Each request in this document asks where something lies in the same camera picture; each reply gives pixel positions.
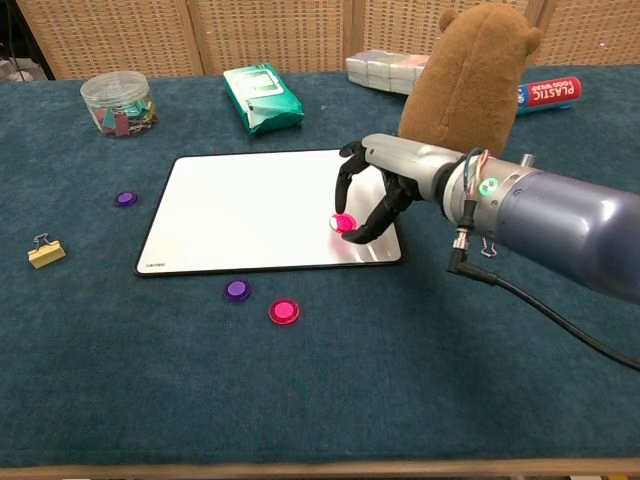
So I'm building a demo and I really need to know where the white magnetic board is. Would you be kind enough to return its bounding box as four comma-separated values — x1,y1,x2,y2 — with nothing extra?
133,146,405,279

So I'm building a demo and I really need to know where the teal table cloth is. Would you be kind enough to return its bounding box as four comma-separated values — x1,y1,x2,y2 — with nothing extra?
0,64,640,469

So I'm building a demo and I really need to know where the wicker folding screen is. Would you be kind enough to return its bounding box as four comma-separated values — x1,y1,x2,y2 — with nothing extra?
14,0,640,81

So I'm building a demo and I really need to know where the red magnet with white mark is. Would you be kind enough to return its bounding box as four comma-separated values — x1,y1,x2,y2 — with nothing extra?
329,213,357,235

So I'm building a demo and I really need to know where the yellow binder clip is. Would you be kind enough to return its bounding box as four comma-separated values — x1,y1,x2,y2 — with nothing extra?
26,232,67,271

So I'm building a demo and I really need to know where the pastel tissue multipack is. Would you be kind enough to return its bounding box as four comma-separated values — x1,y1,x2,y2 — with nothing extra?
344,49,432,96

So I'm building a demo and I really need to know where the brown plush toy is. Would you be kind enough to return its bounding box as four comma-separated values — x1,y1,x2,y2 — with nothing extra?
397,2,543,160

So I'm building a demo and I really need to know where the plastic food wrap box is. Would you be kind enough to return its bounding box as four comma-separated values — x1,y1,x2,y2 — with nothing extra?
514,75,584,117

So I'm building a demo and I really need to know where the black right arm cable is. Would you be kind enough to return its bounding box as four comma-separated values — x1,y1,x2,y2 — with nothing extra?
446,227,640,373

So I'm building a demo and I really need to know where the plain red round magnet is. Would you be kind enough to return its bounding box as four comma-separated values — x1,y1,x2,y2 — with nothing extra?
268,298,302,327

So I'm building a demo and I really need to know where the green wet wipes pack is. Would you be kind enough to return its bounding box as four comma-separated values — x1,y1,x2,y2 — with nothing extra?
222,61,306,138

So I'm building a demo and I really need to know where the clear jar of binder clips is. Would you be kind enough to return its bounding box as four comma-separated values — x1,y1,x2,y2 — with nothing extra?
79,70,161,140

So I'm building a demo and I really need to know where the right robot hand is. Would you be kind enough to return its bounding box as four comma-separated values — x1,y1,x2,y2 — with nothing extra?
333,132,464,246

